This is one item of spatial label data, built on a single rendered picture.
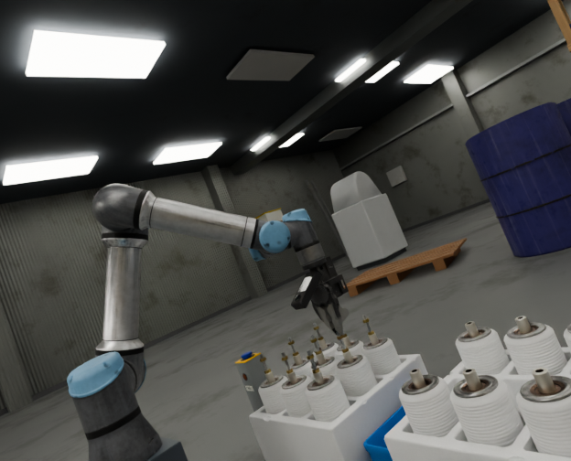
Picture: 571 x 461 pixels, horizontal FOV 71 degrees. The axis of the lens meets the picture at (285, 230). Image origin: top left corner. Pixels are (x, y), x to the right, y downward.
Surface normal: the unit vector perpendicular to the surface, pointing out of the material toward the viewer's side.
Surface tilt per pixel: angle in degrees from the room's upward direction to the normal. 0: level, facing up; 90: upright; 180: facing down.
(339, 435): 90
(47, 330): 90
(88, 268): 90
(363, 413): 90
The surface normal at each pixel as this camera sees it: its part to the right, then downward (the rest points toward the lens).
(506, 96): -0.70, 0.24
